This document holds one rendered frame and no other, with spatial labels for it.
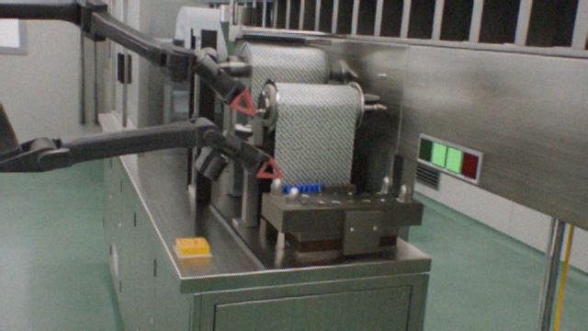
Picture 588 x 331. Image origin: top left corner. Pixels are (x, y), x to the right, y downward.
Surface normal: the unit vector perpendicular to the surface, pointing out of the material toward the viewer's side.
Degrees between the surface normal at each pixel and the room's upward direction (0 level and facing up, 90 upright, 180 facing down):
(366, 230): 90
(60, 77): 90
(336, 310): 90
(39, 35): 90
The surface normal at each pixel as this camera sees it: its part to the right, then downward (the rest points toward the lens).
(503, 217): -0.93, 0.02
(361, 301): 0.36, 0.23
